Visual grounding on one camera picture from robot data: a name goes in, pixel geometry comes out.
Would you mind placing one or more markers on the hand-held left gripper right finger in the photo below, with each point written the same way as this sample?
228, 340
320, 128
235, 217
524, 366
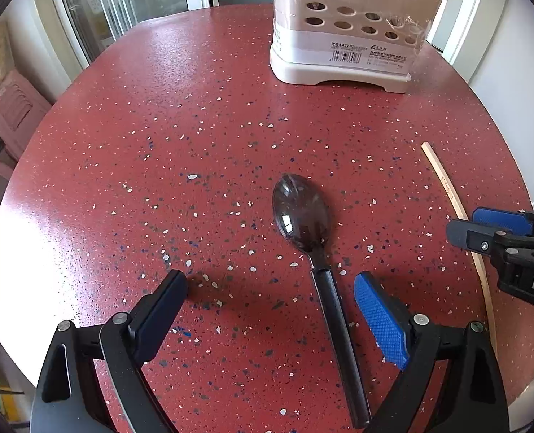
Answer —
379, 320

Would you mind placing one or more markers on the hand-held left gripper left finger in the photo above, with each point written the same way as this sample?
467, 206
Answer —
158, 315

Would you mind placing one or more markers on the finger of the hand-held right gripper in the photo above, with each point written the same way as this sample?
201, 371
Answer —
467, 234
501, 221

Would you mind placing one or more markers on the plain bamboo chopstick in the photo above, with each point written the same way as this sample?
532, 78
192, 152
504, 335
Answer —
447, 185

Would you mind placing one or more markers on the black plastic spoon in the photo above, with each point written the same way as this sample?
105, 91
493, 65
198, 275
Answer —
301, 216

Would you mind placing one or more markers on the pink white utensil holder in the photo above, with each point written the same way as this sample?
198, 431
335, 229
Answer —
321, 65

